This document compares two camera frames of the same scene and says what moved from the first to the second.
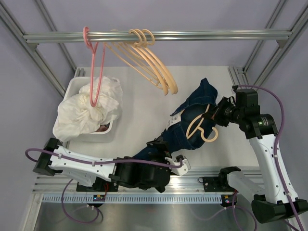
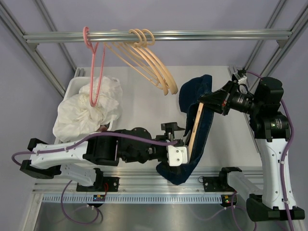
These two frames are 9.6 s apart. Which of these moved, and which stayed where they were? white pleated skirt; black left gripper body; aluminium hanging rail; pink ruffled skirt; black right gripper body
Moved: black right gripper body; black left gripper body
Stayed: white pleated skirt; pink ruffled skirt; aluminium hanging rail
